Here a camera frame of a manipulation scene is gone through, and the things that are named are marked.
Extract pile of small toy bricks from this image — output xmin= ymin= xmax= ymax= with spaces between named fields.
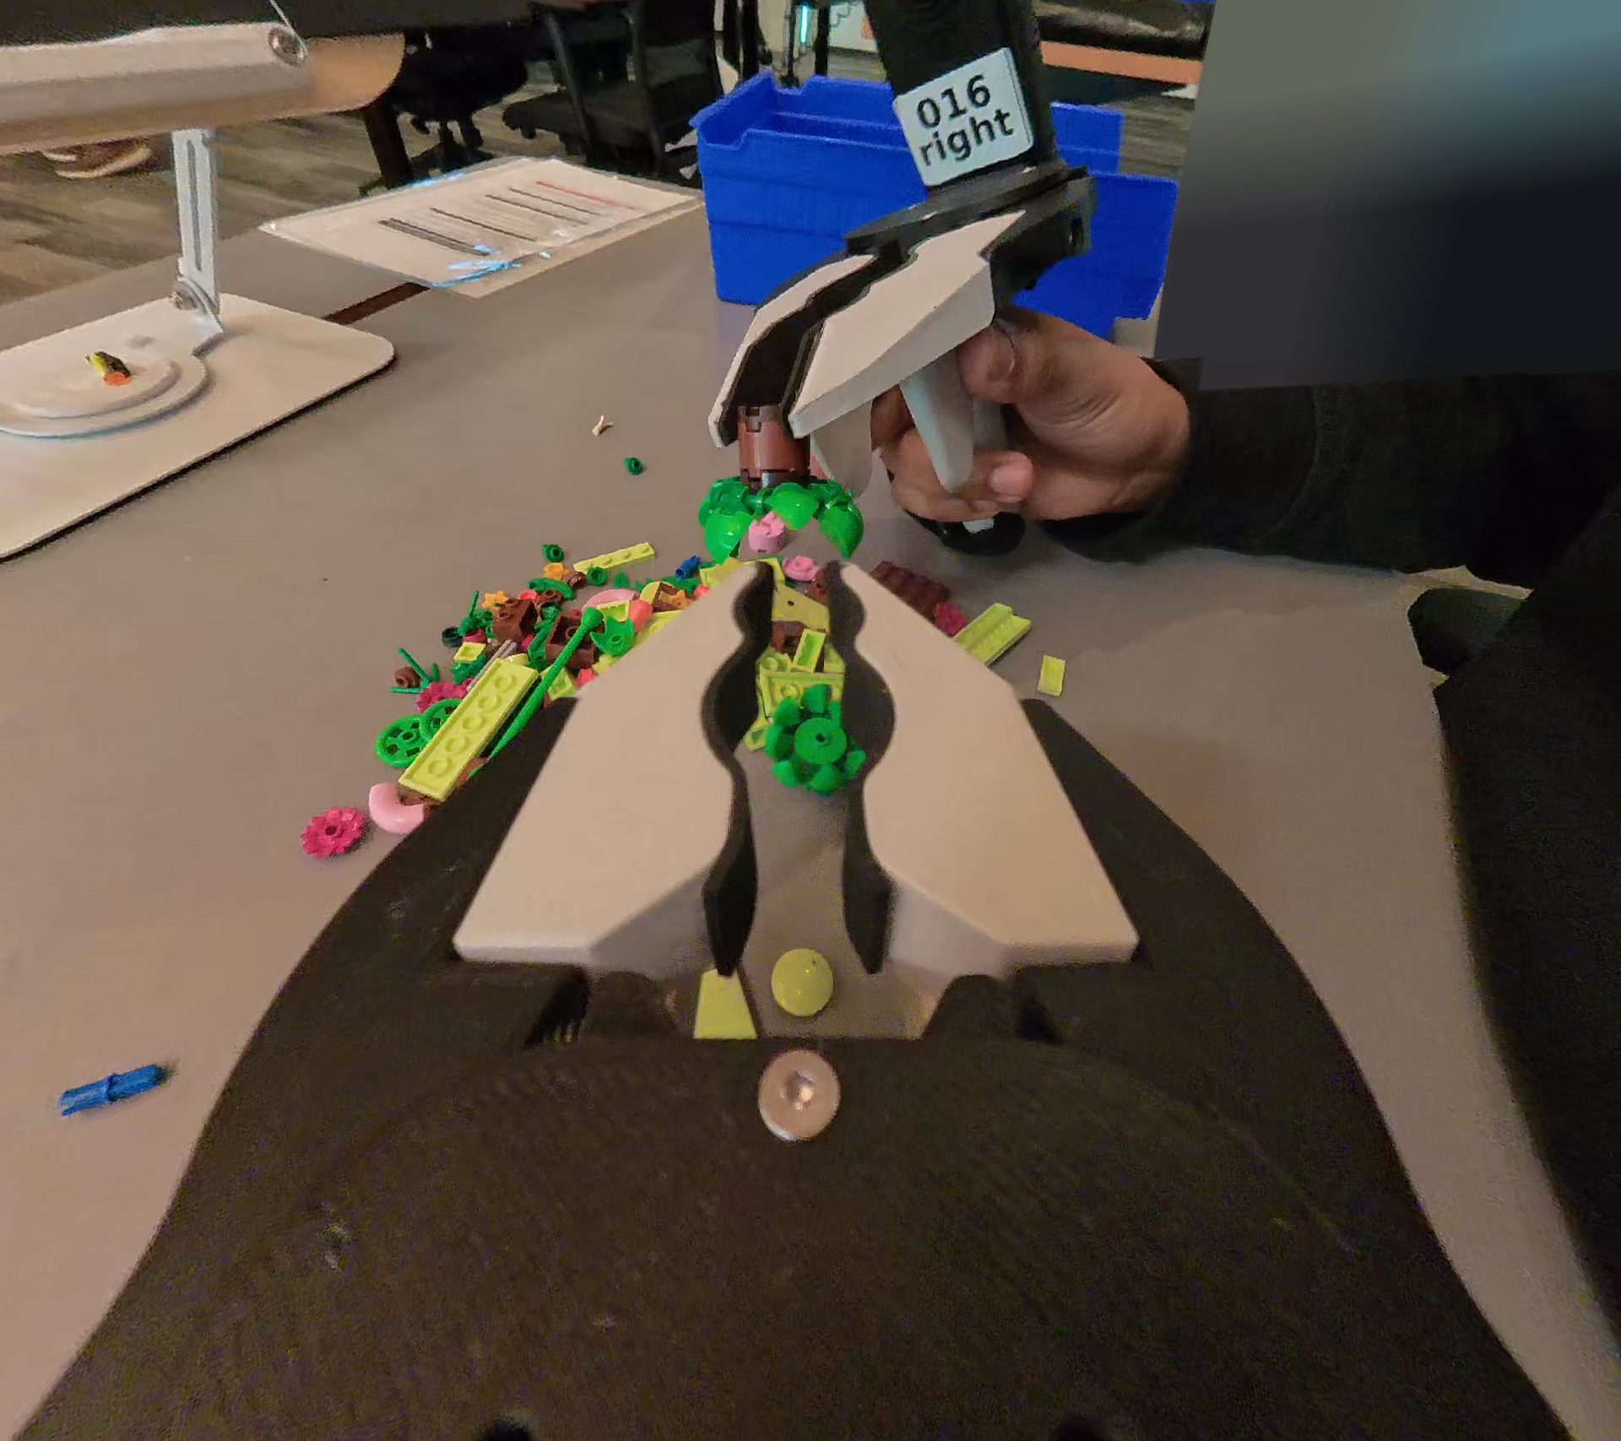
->
xmin=373 ymin=534 xmax=1072 ymax=1042

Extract white desk lamp stand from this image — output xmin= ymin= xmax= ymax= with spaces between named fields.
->
xmin=0 ymin=23 xmax=408 ymax=563

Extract lime ridged toy brick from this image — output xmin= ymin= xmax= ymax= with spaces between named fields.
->
xmin=950 ymin=600 xmax=1035 ymax=668

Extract green leaf cluster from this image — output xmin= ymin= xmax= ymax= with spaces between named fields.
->
xmin=758 ymin=691 xmax=871 ymax=798

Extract blue plastic bin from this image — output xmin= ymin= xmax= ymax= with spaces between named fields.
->
xmin=692 ymin=70 xmax=1180 ymax=342

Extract laminated paper sheet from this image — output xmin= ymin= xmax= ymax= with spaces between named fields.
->
xmin=258 ymin=155 xmax=706 ymax=302

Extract blue toy pin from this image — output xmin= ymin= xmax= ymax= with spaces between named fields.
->
xmin=57 ymin=1063 xmax=170 ymax=1118

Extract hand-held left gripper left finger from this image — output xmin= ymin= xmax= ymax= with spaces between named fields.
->
xmin=452 ymin=560 xmax=780 ymax=982

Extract person's right hand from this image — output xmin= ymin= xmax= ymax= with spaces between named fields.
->
xmin=871 ymin=312 xmax=1195 ymax=533

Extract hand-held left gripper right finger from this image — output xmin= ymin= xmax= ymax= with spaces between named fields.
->
xmin=822 ymin=560 xmax=1141 ymax=1020

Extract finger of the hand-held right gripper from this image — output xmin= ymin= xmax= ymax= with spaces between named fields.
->
xmin=704 ymin=251 xmax=917 ymax=450
xmin=785 ymin=210 xmax=1030 ymax=496

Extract long wide lime plate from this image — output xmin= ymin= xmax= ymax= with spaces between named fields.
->
xmin=395 ymin=654 xmax=542 ymax=804

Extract green toy stem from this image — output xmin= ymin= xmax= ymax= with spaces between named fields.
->
xmin=511 ymin=610 xmax=604 ymax=734

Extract green leafy brick plant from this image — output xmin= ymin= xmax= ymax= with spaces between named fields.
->
xmin=697 ymin=403 xmax=866 ymax=563

